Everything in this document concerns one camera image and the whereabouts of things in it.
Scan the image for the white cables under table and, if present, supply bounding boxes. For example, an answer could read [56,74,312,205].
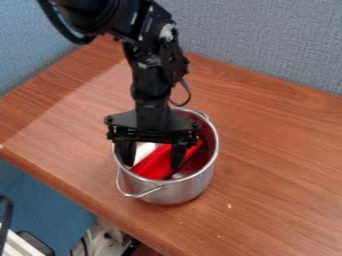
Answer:
[68,218,135,256]

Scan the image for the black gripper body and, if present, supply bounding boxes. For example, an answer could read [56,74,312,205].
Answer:
[105,104,201,146]

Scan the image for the metal pot with handles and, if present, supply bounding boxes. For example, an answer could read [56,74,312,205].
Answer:
[114,108,219,205]

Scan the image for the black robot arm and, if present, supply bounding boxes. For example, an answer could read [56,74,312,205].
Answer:
[36,0,199,168]

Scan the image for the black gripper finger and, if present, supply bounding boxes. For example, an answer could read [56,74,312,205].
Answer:
[117,141,135,166]
[171,143,189,169]

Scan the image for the red rectangular block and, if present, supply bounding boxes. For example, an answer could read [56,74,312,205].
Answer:
[130,139,206,181]

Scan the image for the black bag strap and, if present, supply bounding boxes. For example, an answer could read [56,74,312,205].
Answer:
[0,195,15,256]

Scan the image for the white striped bag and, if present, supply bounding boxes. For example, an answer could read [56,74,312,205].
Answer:
[0,221,56,256]

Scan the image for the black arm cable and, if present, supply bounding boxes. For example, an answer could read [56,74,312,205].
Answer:
[169,78,193,108]

